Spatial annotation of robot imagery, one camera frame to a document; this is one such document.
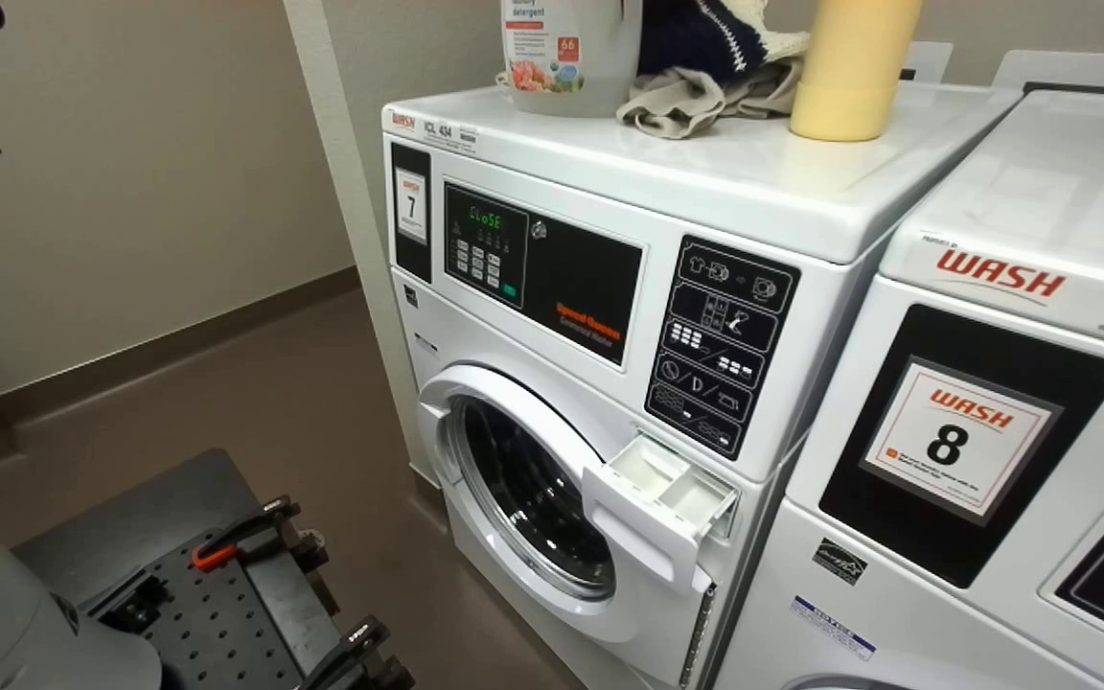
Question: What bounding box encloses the white detergent drawer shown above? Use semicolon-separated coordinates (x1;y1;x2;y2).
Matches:
578;434;744;551

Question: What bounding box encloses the translucent detergent bottle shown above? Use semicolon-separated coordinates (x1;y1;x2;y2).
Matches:
495;0;647;124

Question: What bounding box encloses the white washing machine labelled 7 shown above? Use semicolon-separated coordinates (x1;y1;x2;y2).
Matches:
378;77;1029;690

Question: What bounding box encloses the white washing machine labelled 8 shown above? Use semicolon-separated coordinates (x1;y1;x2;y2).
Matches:
708;50;1104;690

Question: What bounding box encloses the number 7 label card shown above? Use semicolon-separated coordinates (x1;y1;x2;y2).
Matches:
392;164;435;248

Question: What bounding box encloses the white-rimmed glass washer door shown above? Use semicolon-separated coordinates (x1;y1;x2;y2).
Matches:
416;359;719;685

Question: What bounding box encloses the beige cloth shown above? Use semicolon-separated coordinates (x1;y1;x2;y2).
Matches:
614;55;809;142

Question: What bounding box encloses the black clamp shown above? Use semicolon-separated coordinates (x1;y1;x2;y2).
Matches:
301;612;399;690

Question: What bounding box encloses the yellow water bottle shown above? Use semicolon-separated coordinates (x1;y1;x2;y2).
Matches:
788;0;928;146

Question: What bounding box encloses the number 8 label card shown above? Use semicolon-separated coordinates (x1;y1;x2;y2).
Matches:
861;358;1065;522

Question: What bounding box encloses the grey cart platform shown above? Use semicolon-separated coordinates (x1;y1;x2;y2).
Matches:
12;445;418;690

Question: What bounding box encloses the orange-handled clamp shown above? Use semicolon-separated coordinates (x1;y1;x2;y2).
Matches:
188;496;335;579

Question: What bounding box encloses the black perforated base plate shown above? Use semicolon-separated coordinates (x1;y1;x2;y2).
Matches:
95;540;325;690

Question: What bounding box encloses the white wall outlet box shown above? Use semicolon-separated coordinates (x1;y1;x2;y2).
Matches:
896;37;960;89

